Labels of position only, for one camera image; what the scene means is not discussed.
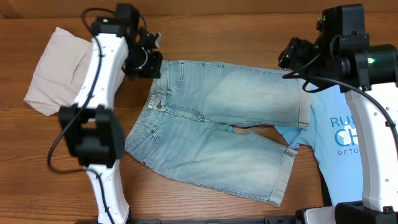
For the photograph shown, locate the light blue denim shorts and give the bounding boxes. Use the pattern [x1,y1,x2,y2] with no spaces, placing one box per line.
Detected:
[125,60,311,207]

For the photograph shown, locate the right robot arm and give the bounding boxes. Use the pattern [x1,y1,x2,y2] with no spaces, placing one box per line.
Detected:
[279,4,397,223]

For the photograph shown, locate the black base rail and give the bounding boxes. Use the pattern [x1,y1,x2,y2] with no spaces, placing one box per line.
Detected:
[128,216,305,224]

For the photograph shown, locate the folded beige shorts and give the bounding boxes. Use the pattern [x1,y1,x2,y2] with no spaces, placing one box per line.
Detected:
[24,27,127,116]

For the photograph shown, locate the black garment under pile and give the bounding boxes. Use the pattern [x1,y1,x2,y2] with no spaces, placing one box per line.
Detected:
[321,175,332,207]

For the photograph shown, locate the light blue printed t-shirt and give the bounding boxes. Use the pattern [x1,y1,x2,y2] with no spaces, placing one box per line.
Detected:
[276,86,363,205]

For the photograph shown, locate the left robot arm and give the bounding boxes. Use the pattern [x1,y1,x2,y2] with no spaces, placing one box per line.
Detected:
[55,3,163,223]

